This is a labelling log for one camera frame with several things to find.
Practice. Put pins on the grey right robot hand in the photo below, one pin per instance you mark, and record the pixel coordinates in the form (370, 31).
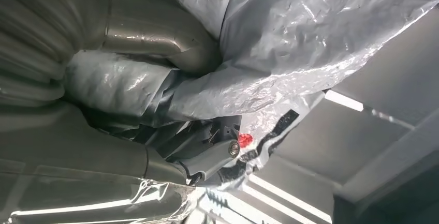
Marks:
(68, 147)

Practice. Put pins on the ceiling light strip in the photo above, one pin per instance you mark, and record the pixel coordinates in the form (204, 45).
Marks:
(343, 100)
(284, 202)

